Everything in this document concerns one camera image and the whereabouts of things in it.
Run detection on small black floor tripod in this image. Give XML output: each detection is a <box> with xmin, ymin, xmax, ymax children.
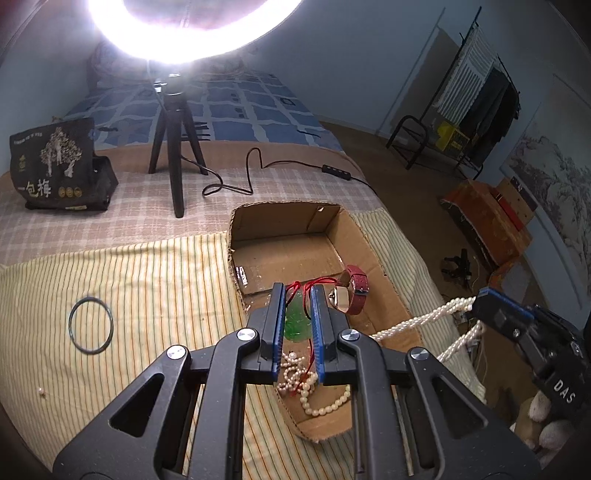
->
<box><xmin>441</xmin><ymin>249</ymin><xmax>474</xmax><ymax>280</ymax></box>

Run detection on black cable with switch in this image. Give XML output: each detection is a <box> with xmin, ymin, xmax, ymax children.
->
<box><xmin>203</xmin><ymin>148</ymin><xmax>377</xmax><ymax>197</ymax></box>

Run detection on beige plaid bed sheet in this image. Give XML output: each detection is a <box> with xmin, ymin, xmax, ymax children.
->
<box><xmin>0</xmin><ymin>138</ymin><xmax>384</xmax><ymax>266</ymax></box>

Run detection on black bangle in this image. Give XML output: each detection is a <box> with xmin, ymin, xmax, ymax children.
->
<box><xmin>68</xmin><ymin>298</ymin><xmax>115</xmax><ymax>355</ymax></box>

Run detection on thick twisted pearl necklace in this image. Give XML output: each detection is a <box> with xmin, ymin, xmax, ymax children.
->
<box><xmin>369</xmin><ymin>295</ymin><xmax>485</xmax><ymax>365</ymax></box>

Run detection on person's right hand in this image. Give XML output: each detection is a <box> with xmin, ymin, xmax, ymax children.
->
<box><xmin>510</xmin><ymin>392</ymin><xmax>585</xmax><ymax>467</ymax></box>

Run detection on green pendant with red cord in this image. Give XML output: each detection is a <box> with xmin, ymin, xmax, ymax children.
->
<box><xmin>283</xmin><ymin>275</ymin><xmax>345</xmax><ymax>395</ymax></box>

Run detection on dark hanging clothes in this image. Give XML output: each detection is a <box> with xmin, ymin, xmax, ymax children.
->
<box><xmin>459</xmin><ymin>69</ymin><xmax>520</xmax><ymax>176</ymax></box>

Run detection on brown box with red strip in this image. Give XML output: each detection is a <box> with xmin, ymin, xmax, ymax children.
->
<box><xmin>496</xmin><ymin>178</ymin><xmax>539</xmax><ymax>227</ymax></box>

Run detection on cream bead bracelet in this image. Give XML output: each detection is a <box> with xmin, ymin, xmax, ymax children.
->
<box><xmin>299</xmin><ymin>384</ymin><xmax>352</xmax><ymax>417</ymax></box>

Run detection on red-brown leather watch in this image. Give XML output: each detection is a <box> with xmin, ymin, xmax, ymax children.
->
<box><xmin>328</xmin><ymin>264</ymin><xmax>370</xmax><ymax>316</ymax></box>

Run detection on orange cloth-covered box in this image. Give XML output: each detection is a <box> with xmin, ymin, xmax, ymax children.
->
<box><xmin>438</xmin><ymin>180</ymin><xmax>534</xmax><ymax>278</ymax></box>

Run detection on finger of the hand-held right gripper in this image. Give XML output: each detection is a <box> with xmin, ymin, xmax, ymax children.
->
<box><xmin>479</xmin><ymin>287</ymin><xmax>539</xmax><ymax>320</ymax></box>
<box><xmin>471</xmin><ymin>295</ymin><xmax>536</xmax><ymax>346</ymax></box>

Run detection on black clothes rack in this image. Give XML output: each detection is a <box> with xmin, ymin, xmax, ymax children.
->
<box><xmin>387</xmin><ymin>9</ymin><xmax>522</xmax><ymax>178</ymax></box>

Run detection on blue patterned bed sheet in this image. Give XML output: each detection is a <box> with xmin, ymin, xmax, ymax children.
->
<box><xmin>65</xmin><ymin>71</ymin><xmax>345</xmax><ymax>151</ymax></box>

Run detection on black printed bag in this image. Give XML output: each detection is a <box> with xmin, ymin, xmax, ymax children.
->
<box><xmin>9</xmin><ymin>117</ymin><xmax>119</xmax><ymax>212</ymax></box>

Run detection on yellow box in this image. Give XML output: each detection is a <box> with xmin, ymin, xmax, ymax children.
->
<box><xmin>434</xmin><ymin>120</ymin><xmax>469</xmax><ymax>153</ymax></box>

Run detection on white striped garment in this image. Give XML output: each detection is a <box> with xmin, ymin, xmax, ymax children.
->
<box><xmin>436</xmin><ymin>28</ymin><xmax>499</xmax><ymax>123</ymax></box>

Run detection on thin pearl necklace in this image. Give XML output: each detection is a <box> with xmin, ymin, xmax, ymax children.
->
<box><xmin>277</xmin><ymin>351</ymin><xmax>319</xmax><ymax>398</ymax></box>

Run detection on folded floral quilt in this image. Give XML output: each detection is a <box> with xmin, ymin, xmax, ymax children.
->
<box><xmin>88</xmin><ymin>0</ymin><xmax>278</xmax><ymax>90</ymax></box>

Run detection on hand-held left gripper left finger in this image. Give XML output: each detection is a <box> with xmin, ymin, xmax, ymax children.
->
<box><xmin>53</xmin><ymin>282</ymin><xmax>284</xmax><ymax>480</ymax></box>

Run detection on yellow striped cloth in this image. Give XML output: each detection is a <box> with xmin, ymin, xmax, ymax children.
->
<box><xmin>0</xmin><ymin>208</ymin><xmax>488</xmax><ymax>480</ymax></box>

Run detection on brown cardboard box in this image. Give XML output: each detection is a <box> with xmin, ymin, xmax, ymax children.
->
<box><xmin>228</xmin><ymin>200</ymin><xmax>432</xmax><ymax>443</ymax></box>

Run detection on landscape wall poster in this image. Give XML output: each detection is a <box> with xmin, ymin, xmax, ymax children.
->
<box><xmin>501</xmin><ymin>104</ymin><xmax>591</xmax><ymax>296</ymax></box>

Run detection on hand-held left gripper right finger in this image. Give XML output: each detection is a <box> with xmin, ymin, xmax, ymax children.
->
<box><xmin>309</xmin><ymin>285</ymin><xmax>541</xmax><ymax>480</ymax></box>

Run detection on beige door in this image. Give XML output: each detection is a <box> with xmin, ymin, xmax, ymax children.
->
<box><xmin>379</xmin><ymin>23</ymin><xmax>458</xmax><ymax>137</ymax></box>

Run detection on black tripod stand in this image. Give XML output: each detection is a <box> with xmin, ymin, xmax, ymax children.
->
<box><xmin>148</xmin><ymin>74</ymin><xmax>211</xmax><ymax>219</ymax></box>

